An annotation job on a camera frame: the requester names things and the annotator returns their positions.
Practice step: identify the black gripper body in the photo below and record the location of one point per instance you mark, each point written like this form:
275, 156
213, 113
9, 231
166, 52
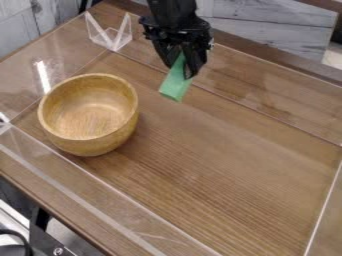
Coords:
193, 30

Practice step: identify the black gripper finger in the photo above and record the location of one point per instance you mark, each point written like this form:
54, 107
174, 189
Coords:
169, 51
196, 58

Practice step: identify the green rectangular block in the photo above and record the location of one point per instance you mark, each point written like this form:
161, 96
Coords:
176, 85

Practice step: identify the brown wooden bowl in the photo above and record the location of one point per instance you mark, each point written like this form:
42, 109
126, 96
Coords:
89, 114

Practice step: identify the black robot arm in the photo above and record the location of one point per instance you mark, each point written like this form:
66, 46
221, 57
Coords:
172, 11

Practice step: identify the black table leg bracket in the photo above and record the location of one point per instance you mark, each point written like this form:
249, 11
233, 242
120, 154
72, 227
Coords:
44, 243

